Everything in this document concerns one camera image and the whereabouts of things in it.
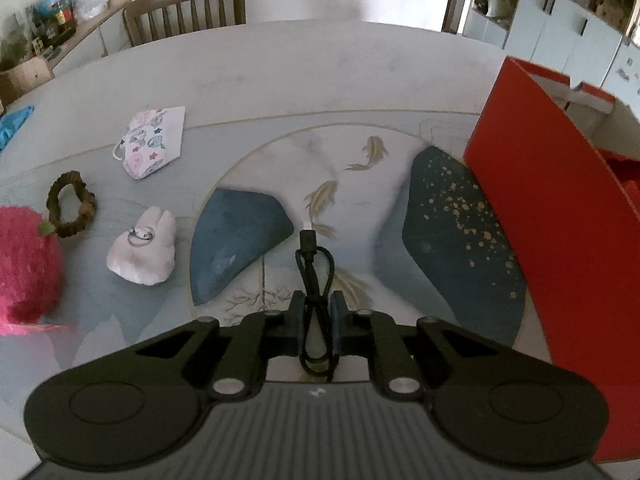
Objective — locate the light wooden box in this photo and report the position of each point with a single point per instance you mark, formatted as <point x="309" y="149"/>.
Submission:
<point x="25" y="80"/>

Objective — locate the wooden sideboard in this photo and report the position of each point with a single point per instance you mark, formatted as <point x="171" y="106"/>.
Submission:
<point x="85" y="35"/>

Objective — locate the blue gloves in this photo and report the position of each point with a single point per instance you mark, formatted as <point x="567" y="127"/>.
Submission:
<point x="12" y="125"/>

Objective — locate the red cardboard box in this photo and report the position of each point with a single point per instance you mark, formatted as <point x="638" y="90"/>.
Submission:
<point x="525" y="200"/>

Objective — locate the white wardrobe cabinets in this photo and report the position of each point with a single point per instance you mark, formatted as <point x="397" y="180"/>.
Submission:
<point x="560" y="35"/>

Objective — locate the patterned face mask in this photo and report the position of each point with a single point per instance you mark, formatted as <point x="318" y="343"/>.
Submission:
<point x="152" y="140"/>

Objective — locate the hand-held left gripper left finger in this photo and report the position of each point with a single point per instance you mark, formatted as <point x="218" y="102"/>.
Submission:
<point x="298" y="322"/>

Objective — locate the white bag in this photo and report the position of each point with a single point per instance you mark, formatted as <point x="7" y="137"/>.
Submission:
<point x="497" y="5"/>

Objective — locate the white plush tooth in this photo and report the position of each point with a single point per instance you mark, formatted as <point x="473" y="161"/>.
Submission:
<point x="142" y="260"/>

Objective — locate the pink plush ball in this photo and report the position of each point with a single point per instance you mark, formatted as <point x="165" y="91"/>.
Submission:
<point x="27" y="270"/>

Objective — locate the blue round toy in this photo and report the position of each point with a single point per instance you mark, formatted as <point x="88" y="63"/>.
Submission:
<point x="59" y="0"/>

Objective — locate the brown scrunchie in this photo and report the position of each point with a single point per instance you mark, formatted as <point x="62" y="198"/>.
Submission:
<point x="87" y="205"/>

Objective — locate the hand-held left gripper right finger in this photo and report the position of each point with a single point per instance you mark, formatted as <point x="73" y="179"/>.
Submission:
<point x="340" y="322"/>

